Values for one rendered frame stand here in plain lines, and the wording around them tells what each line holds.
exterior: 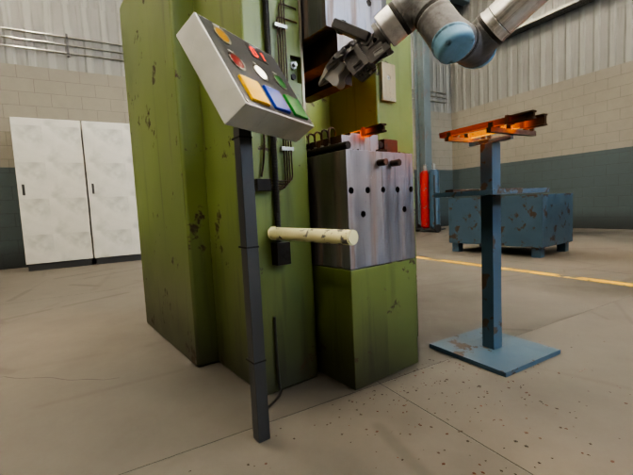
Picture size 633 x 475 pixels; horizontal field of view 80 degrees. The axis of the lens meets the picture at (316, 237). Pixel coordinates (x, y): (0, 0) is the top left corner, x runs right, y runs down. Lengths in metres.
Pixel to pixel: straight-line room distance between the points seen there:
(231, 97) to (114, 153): 5.65
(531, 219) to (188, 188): 4.00
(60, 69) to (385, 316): 6.70
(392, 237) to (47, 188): 5.58
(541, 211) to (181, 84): 4.04
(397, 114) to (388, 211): 0.59
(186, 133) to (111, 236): 4.80
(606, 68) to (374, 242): 8.23
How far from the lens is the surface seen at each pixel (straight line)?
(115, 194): 6.51
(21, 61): 7.56
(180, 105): 1.83
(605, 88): 9.34
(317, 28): 1.62
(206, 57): 1.05
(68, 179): 6.53
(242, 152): 1.13
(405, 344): 1.73
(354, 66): 1.10
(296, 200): 1.50
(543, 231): 4.92
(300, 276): 1.53
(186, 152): 1.80
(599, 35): 9.63
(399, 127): 1.96
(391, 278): 1.59
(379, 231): 1.52
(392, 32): 1.08
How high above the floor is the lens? 0.72
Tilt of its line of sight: 5 degrees down
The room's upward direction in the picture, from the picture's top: 3 degrees counter-clockwise
